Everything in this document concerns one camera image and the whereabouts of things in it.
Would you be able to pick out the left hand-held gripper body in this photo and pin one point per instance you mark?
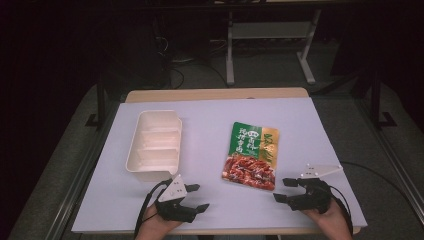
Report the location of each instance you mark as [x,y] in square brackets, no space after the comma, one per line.
[173,195]

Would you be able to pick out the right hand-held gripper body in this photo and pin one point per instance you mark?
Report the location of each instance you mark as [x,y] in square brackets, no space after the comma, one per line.
[310,196]

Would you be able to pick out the person's right hand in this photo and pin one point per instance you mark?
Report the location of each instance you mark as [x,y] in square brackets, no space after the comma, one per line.
[330,221]

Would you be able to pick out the person's left hand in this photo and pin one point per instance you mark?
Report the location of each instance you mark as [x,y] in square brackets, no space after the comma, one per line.
[156,226]

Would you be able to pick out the white table mat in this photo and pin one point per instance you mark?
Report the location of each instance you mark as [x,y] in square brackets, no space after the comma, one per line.
[206,206]

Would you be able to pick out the green food packet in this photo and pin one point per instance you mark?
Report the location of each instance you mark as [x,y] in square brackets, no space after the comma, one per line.
[253,153]

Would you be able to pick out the white plastic storage bin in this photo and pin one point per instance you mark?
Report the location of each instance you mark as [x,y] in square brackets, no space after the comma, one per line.
[156,146]

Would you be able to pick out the black metal stand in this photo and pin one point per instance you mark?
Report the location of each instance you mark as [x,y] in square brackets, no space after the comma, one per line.
[100,100]
[376,100]

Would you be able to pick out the white metal desk frame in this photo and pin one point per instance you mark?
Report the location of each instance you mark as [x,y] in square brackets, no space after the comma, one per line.
[266,30]

